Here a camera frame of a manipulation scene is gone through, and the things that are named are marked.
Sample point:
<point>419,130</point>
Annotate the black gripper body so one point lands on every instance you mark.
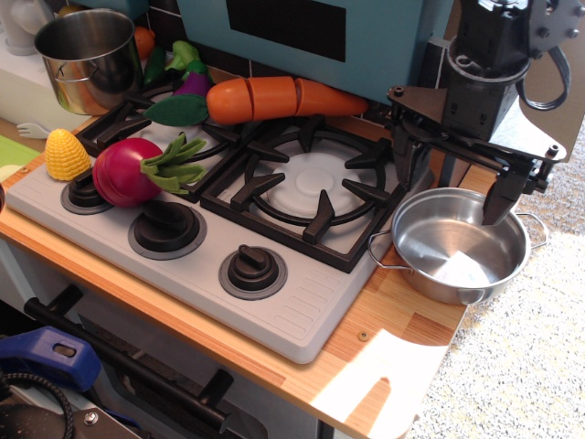
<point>476,116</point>

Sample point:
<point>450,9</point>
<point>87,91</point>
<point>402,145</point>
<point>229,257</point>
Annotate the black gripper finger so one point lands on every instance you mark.
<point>509,185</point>
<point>410,156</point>

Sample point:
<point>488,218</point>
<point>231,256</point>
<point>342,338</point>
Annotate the small steel pan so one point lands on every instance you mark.
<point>437,239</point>

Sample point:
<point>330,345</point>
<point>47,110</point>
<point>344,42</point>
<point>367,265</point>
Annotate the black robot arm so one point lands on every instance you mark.
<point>534,28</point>

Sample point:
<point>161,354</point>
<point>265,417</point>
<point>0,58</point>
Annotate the grey toy stove top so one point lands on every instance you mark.
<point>295,322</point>

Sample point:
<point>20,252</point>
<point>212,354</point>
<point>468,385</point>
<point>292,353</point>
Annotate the black right stove knob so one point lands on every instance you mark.
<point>253,273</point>

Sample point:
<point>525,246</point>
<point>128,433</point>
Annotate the black stove knob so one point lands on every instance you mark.
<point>81,197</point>
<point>166,230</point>
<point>253,273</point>

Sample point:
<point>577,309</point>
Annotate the black middle stove knob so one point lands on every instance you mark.
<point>166,230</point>

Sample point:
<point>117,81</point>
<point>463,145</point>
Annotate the tall steel pot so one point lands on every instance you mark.
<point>91,60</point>

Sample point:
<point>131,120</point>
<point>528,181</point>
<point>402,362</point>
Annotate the black left stove knob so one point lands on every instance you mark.
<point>81,197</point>

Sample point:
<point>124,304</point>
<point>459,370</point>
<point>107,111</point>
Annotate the teal toy microwave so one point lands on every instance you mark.
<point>363,47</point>

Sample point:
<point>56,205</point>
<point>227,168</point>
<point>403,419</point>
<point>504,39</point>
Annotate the black right burner grate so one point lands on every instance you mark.
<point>310,187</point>

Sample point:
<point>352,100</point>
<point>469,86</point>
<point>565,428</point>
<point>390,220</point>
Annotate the black burner grate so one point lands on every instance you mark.
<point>310,187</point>
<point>129,119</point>

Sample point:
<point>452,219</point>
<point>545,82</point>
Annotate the orange toy carrot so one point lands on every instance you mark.
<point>255,99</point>

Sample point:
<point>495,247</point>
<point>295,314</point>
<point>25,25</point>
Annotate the purple toy eggplant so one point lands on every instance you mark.
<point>196,80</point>

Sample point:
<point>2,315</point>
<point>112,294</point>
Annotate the green toy broccoli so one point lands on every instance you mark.
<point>183,54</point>

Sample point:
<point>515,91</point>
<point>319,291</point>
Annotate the green toy pepper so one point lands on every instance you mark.
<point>155,65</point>

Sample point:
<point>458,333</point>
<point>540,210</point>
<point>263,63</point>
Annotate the red toy radish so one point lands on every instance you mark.
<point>135,170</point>

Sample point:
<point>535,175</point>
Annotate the black left burner grate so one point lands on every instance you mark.
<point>129,119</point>

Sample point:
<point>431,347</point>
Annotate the orange toy fruit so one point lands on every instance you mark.
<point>145,41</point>

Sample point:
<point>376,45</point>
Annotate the yellow toy corn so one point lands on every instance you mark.
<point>65,156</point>

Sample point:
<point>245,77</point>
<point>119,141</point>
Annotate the white plastic fork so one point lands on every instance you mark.
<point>32,130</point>

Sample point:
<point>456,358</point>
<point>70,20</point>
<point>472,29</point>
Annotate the blue clamp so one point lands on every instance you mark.
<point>54,355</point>

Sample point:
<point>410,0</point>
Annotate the black oven door handle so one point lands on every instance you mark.
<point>204,406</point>

